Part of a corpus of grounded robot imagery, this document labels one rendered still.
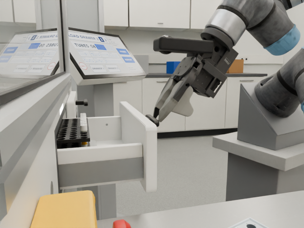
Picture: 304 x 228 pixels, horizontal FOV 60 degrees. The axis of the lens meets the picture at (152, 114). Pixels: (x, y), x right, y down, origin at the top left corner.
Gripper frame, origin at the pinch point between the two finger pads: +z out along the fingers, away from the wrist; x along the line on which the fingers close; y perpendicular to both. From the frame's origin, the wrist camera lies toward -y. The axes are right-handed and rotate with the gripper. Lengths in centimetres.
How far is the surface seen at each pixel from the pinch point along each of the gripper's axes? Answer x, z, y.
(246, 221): -21.8, 6.3, 13.1
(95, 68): 74, -2, -12
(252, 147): 18.3, -8.0, 39.5
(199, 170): 173, 22, 129
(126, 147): -12.6, 7.3, -5.3
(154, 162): -14.5, 6.9, -0.8
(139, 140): -9.4, 5.9, -3.2
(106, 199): 88, 56, 34
